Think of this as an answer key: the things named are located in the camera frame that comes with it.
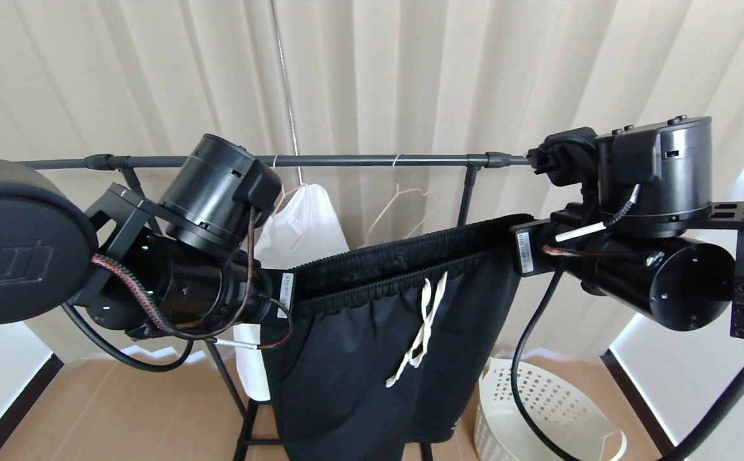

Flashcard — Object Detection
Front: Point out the white laundry basket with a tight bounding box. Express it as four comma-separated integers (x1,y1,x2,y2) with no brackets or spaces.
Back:
474,357,629,461

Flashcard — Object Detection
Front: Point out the black cable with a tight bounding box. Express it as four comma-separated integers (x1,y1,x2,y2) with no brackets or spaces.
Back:
60,303,195,373
510,269,744,461

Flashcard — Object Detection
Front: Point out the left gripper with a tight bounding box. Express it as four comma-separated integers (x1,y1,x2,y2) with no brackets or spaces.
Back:
148,247,296,326

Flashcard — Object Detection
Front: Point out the beige curtain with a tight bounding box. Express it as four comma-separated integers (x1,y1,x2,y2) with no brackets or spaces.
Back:
0,0,744,364

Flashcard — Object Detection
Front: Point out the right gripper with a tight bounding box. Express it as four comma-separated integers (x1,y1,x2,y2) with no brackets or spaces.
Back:
509,216,736,331

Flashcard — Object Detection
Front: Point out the black clothes rack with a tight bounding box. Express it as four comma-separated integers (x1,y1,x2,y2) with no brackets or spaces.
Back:
19,151,540,461

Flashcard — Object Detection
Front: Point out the black garment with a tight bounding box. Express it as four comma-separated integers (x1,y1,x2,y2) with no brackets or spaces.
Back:
261,213,537,461

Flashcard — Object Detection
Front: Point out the pink clothes hanger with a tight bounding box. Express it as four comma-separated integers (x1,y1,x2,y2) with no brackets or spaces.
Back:
268,156,306,252
357,156,442,250

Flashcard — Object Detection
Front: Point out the white printed garment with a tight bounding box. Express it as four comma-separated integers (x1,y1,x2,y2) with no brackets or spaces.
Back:
231,183,351,403

